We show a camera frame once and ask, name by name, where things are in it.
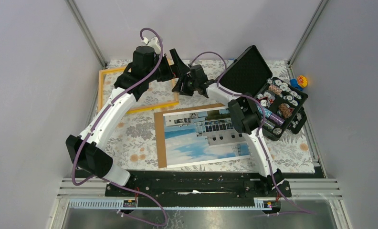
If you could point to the blue white chip stack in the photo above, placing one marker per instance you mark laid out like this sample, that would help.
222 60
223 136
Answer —
265 113

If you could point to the yellow orange toy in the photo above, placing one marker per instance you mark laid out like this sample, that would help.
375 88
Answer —
302 81

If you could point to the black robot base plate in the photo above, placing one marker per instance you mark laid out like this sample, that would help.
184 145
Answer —
202 188

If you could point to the yellow wooden picture frame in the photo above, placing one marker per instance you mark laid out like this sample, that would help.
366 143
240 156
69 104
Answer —
148 96

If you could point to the aluminium corner post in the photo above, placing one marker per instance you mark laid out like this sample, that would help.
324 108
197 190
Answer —
73 7
314 19

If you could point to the left aluminium corner post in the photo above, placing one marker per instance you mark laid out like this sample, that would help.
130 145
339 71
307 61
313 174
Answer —
73 7

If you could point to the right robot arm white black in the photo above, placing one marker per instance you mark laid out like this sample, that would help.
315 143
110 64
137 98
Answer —
247 116

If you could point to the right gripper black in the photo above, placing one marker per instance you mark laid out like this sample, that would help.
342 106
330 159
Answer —
184 90

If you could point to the white slotted cable duct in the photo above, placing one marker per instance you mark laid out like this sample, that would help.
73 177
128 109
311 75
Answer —
130 204

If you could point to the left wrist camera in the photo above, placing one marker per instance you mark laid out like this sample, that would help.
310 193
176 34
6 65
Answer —
154 43

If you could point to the blue toy piece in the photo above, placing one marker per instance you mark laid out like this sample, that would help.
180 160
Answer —
294 84

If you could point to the pink patterned chip stack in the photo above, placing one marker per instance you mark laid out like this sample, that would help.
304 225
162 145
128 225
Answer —
275 89

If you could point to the floral patterned table mat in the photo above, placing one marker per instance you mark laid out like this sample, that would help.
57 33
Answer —
133 144

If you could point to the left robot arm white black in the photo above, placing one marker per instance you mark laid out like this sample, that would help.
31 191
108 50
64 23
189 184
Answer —
87 150

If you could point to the right aluminium corner post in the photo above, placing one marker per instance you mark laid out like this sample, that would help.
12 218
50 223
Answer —
314 19

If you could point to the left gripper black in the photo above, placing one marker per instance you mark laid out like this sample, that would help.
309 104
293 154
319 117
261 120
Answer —
182 67

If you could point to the brown cardboard backing board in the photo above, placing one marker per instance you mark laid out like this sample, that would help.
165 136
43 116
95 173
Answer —
160 139

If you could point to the building and sky photo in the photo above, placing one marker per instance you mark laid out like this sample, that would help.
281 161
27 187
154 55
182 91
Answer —
200 137

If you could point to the purple chip stack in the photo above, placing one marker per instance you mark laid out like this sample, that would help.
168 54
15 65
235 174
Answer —
276 119

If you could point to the black poker chip case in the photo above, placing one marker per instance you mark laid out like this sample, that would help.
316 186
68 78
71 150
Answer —
250 73

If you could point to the brown chip stack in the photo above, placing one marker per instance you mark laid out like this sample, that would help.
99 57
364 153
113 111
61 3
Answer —
285 110

